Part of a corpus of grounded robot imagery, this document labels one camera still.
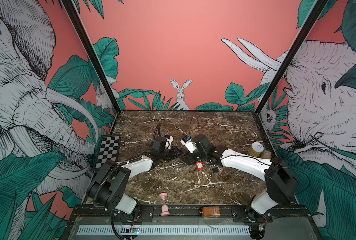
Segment red padlock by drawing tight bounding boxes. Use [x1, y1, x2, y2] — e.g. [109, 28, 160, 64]
[195, 162, 204, 171]

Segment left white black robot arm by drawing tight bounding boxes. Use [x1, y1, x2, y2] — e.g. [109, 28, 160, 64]
[87, 134, 182, 215]

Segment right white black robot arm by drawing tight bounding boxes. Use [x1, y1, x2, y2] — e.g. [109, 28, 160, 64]
[180, 135, 298, 216]

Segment orange rectangular box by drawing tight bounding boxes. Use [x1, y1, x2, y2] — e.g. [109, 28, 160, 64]
[201, 206, 221, 218]

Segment pink hourglass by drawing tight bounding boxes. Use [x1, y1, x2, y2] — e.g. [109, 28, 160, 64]
[159, 193, 170, 216]

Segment black white checkerboard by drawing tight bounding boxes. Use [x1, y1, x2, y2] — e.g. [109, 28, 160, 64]
[95, 134, 121, 169]

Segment brown spice jar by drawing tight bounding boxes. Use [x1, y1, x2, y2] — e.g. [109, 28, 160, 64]
[260, 150, 272, 160]

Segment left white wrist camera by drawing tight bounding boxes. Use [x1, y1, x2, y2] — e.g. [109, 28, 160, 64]
[165, 135, 174, 149]

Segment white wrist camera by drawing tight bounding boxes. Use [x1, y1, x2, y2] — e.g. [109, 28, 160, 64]
[180, 135, 197, 154]
[165, 135, 174, 149]

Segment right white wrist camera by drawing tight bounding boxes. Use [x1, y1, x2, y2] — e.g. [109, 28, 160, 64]
[180, 135, 197, 154]

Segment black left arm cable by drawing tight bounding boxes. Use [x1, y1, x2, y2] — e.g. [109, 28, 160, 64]
[92, 121, 164, 208]

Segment white perforated rail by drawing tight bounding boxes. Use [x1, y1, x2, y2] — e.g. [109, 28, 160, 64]
[76, 225, 250, 236]

